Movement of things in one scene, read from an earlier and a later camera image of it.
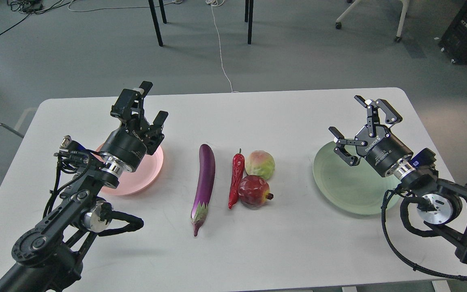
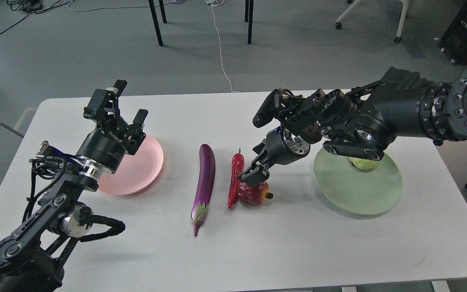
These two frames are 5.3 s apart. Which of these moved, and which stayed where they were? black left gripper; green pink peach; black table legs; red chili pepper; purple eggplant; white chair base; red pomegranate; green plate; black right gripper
Moved: green pink peach; black left gripper; black right gripper
Stayed: green plate; red chili pepper; black table legs; red pomegranate; purple eggplant; white chair base
